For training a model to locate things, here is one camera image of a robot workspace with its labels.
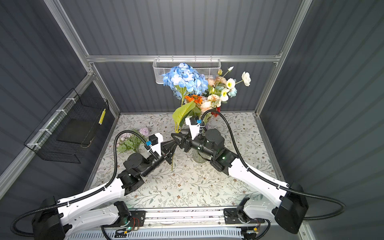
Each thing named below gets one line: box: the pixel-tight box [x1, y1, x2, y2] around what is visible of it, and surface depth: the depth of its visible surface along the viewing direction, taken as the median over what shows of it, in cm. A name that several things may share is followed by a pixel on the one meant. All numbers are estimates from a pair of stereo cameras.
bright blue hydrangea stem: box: [162, 62, 209, 171], surface depth 50 cm
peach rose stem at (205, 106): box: [199, 100, 213, 116], surface depth 74 cm
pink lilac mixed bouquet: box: [117, 127, 150, 153], surface depth 96 cm
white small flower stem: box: [220, 66, 251, 102], surface depth 69 cm
